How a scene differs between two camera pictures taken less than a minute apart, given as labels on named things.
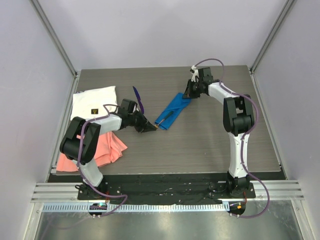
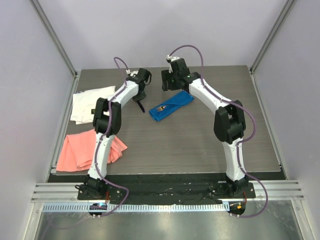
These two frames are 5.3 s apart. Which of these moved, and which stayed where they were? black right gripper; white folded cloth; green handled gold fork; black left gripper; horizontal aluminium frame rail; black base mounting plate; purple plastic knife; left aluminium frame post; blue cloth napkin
Moved: green handled gold fork; blue cloth napkin; black left gripper; black right gripper
Stayed: white folded cloth; left aluminium frame post; black base mounting plate; horizontal aluminium frame rail; purple plastic knife
